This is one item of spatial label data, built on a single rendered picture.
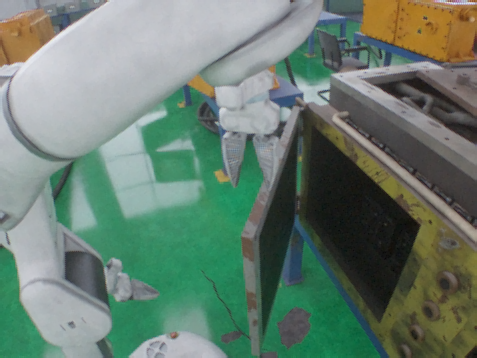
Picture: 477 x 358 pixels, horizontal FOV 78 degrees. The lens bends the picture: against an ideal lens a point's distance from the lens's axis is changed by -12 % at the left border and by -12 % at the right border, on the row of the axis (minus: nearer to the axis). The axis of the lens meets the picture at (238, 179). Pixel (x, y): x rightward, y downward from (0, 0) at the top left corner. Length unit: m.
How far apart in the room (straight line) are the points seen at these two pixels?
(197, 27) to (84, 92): 0.07
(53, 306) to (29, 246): 0.13
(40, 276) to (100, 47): 0.55
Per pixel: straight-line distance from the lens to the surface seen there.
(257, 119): 0.55
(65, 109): 0.21
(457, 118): 1.09
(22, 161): 0.26
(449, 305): 0.86
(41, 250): 0.68
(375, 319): 1.19
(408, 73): 1.29
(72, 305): 0.72
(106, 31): 0.19
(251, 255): 0.71
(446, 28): 4.14
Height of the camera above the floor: 1.71
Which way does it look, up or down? 36 degrees down
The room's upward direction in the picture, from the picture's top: 5 degrees counter-clockwise
